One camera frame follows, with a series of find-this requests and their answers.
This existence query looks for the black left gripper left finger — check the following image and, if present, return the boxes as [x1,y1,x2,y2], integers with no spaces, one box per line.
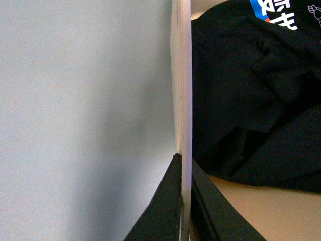
[125,154,181,241]

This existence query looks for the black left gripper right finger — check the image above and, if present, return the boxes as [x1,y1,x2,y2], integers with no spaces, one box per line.
[191,161,265,241]

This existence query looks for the beige plastic laundry hamper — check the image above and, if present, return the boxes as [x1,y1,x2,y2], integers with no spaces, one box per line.
[170,1,320,240]

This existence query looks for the black printed t-shirt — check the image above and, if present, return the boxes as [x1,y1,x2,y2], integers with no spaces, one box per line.
[191,1,320,193]

